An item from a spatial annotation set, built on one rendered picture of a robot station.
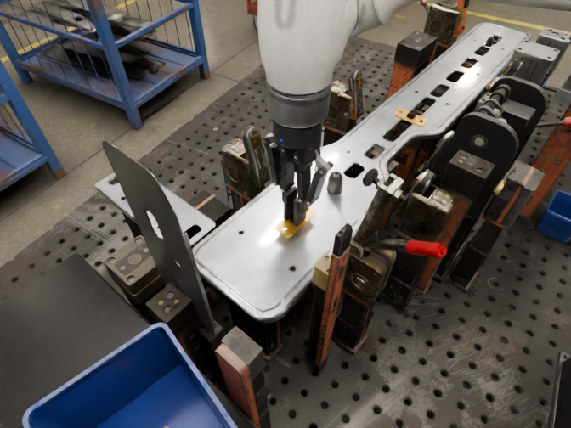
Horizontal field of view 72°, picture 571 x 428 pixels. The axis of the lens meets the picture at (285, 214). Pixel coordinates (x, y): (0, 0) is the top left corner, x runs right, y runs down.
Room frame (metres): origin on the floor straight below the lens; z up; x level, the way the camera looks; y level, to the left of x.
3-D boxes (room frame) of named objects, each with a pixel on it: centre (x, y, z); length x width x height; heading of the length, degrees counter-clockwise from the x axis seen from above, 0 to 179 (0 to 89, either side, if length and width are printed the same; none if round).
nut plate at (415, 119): (0.85, -0.32, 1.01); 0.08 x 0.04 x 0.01; 49
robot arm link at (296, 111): (0.49, -0.02, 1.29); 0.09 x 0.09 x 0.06
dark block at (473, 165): (0.54, -0.34, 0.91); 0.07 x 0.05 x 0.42; 50
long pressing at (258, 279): (0.87, -0.33, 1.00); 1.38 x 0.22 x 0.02; 140
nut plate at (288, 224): (0.49, -0.02, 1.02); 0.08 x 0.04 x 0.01; 140
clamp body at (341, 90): (0.92, -0.15, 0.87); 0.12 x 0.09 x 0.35; 50
